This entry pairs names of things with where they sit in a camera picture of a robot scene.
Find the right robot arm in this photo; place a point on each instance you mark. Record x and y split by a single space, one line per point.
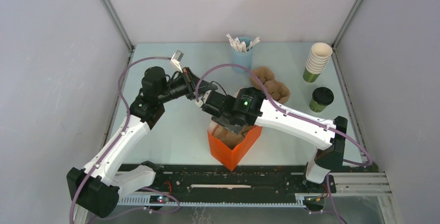
308 128

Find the stack of paper cups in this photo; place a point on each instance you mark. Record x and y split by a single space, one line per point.
317 61

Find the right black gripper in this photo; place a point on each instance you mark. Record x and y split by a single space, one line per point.
232 128

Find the black coffee lid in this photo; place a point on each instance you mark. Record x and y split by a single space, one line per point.
323 96

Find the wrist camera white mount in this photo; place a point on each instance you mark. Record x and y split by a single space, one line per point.
176 61
203 99

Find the single brown pulp carrier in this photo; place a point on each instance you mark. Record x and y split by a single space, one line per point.
231 140

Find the orange paper bag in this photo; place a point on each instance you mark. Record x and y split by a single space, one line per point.
245 112

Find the brown pulp cup carrier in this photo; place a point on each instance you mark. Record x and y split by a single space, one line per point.
277 90

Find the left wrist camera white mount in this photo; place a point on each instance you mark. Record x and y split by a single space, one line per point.
176 61

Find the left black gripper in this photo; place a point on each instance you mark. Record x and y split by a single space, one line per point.
191 81

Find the green paper cup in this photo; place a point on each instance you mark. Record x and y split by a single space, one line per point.
316 106

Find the white stir stick packets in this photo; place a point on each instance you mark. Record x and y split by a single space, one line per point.
241 45

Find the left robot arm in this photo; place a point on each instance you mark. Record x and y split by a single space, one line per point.
130 129

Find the light blue holder cup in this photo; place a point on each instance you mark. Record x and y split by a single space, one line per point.
242 58

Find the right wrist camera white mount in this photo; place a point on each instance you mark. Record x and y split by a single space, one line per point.
203 99

